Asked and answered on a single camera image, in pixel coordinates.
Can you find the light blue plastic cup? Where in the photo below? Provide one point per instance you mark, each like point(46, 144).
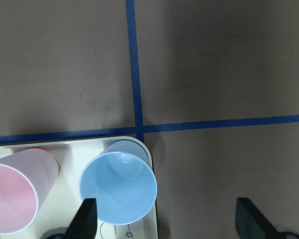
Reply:
point(122, 181)

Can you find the pink plastic cup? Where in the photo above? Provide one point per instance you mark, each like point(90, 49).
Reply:
point(26, 178)

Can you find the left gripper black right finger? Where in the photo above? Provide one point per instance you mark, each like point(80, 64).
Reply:
point(250, 223)

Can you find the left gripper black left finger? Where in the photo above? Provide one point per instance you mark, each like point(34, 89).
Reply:
point(84, 223)

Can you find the cream bunny tray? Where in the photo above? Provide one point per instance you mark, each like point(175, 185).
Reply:
point(63, 200)

